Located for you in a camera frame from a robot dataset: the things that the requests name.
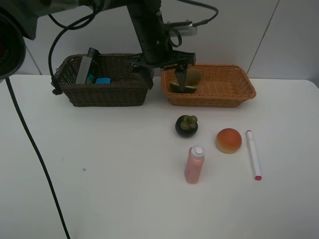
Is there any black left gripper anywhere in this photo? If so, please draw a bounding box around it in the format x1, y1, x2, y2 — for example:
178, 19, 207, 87
129, 37, 196, 92

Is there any halved avocado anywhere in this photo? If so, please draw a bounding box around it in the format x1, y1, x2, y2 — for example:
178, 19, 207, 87
170, 83, 197, 94

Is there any brown kiwi fruit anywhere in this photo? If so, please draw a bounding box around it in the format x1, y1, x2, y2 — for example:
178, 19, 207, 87
186, 69, 201, 86

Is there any dark purple mangosteen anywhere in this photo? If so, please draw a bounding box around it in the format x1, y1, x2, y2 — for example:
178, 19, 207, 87
175, 115, 198, 138

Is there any blue whiteboard eraser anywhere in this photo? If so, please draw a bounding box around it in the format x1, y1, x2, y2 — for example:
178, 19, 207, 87
95, 77, 113, 84

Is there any dark green pump bottle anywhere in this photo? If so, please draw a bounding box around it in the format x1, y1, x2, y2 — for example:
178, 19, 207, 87
75, 47, 100, 84

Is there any orange bread bun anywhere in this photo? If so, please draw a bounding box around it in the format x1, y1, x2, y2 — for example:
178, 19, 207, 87
215, 128, 242, 154

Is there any pink lotion bottle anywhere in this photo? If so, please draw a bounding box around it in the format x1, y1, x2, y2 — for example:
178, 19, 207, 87
184, 145, 204, 184

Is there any white pink-tipped marker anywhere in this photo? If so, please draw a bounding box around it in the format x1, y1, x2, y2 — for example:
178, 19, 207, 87
246, 130, 262, 181

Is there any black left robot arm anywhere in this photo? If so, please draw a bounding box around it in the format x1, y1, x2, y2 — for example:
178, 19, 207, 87
0, 0, 195, 90

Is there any dark brown wicker basket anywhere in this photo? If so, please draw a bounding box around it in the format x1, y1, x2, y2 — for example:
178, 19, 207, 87
54, 53, 148, 107

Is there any orange wicker basket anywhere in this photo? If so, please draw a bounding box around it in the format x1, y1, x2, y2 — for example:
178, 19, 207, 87
161, 64, 256, 108

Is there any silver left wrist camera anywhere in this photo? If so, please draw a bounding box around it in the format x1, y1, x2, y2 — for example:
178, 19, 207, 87
164, 21, 197, 37

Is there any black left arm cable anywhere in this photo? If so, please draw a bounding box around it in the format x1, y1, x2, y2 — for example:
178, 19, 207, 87
5, 0, 219, 239

